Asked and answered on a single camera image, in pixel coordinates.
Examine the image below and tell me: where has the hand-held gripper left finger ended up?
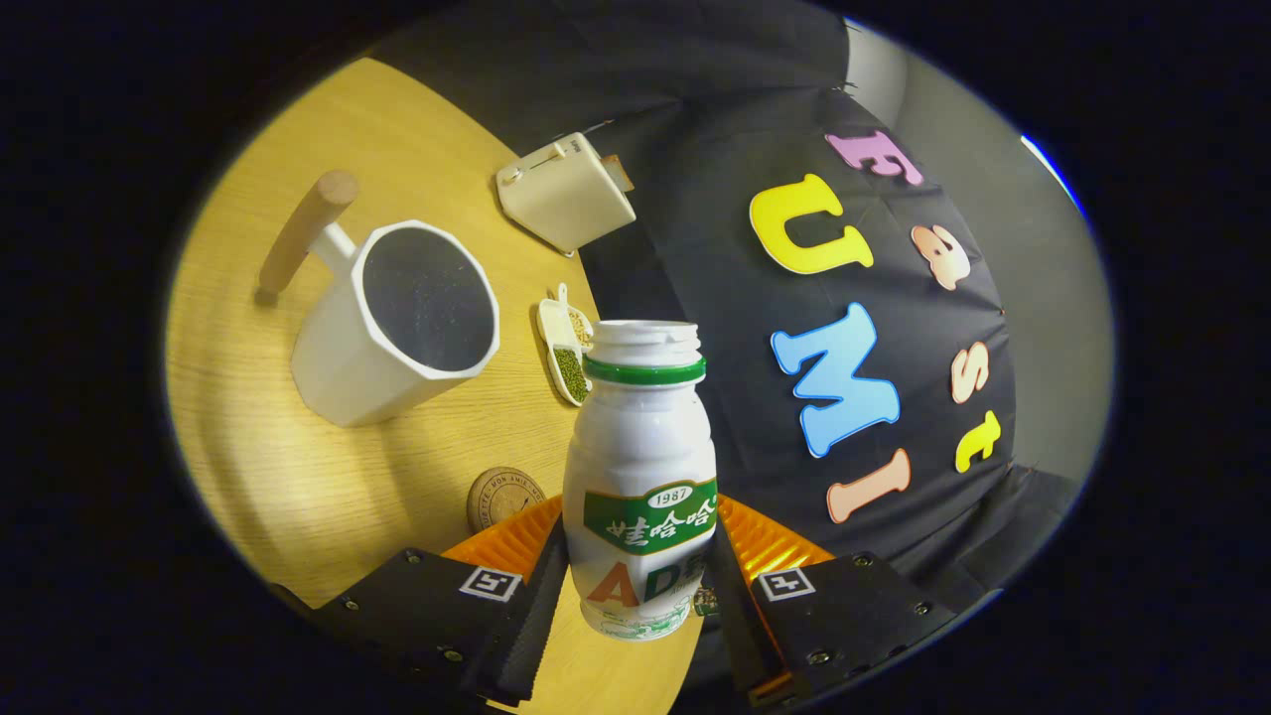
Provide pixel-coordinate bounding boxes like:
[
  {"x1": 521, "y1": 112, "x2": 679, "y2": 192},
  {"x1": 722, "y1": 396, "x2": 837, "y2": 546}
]
[{"x1": 273, "y1": 497, "x2": 572, "y2": 708}]

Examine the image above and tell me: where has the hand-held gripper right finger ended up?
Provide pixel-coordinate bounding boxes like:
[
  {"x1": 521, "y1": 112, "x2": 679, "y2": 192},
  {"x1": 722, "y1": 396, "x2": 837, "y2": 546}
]
[{"x1": 707, "y1": 495, "x2": 959, "y2": 711}]

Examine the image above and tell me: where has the round wooden coaster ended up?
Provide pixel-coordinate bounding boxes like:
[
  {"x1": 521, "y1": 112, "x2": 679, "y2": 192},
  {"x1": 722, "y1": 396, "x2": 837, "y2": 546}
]
[{"x1": 467, "y1": 467, "x2": 547, "y2": 535}]

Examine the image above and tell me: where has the white juice bottle green label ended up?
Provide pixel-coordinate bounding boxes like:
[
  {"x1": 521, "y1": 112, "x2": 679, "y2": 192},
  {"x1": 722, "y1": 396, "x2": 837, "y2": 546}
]
[{"x1": 562, "y1": 320, "x2": 719, "y2": 643}]

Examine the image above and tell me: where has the white cup wooden handle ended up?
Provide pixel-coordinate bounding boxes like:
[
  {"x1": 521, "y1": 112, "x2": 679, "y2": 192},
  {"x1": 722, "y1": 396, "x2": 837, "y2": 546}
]
[{"x1": 255, "y1": 170, "x2": 502, "y2": 429}]

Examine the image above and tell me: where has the white divided bean tray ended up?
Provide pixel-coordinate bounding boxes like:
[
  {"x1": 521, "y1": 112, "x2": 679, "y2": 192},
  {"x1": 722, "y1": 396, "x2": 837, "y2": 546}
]
[{"x1": 536, "y1": 283, "x2": 597, "y2": 408}]

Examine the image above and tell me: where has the wooden table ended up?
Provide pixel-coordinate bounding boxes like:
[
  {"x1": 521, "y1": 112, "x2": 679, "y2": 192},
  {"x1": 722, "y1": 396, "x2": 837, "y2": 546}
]
[{"x1": 164, "y1": 57, "x2": 706, "y2": 715}]

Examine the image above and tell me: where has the cream toaster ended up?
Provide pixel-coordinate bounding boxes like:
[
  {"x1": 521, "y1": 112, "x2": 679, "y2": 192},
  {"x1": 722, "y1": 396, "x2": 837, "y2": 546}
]
[{"x1": 495, "y1": 132, "x2": 637, "y2": 256}]

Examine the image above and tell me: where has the black backdrop cloth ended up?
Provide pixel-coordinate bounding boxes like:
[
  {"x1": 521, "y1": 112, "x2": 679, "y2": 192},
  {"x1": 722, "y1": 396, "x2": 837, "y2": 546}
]
[{"x1": 367, "y1": 0, "x2": 1088, "y2": 696}]

